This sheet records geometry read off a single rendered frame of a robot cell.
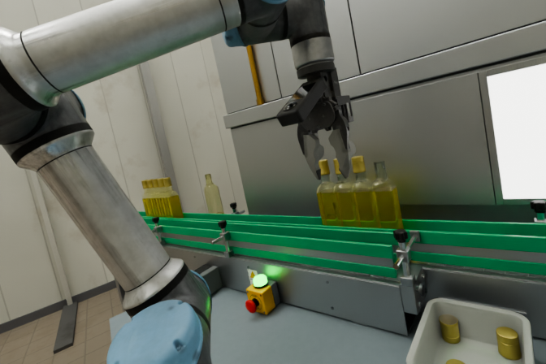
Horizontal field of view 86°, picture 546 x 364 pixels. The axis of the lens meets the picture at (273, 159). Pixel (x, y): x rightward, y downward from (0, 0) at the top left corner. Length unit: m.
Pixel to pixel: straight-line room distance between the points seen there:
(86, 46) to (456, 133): 0.83
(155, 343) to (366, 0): 0.97
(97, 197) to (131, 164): 3.09
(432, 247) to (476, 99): 0.38
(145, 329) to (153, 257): 0.12
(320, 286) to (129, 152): 3.02
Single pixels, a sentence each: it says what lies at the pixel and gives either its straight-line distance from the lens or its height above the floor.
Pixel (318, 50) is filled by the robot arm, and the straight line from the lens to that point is 0.55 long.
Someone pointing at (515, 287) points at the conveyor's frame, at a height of 0.86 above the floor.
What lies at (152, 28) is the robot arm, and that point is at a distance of 0.40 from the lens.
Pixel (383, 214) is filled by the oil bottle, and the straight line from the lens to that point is 0.86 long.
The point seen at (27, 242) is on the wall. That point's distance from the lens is 3.70.
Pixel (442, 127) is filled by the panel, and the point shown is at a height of 1.20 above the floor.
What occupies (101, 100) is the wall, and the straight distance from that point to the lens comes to 3.67.
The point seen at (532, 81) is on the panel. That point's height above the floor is 1.27.
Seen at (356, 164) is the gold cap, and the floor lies 1.14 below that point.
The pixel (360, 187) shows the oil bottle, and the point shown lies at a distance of 0.85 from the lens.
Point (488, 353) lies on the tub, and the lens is 0.81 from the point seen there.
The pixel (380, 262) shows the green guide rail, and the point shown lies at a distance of 0.79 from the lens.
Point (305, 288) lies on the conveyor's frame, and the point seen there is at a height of 0.82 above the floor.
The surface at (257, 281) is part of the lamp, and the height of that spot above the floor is 0.85.
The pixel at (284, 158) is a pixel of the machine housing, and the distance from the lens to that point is 1.18.
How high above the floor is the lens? 1.28
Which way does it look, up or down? 5 degrees down
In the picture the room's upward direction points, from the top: 12 degrees counter-clockwise
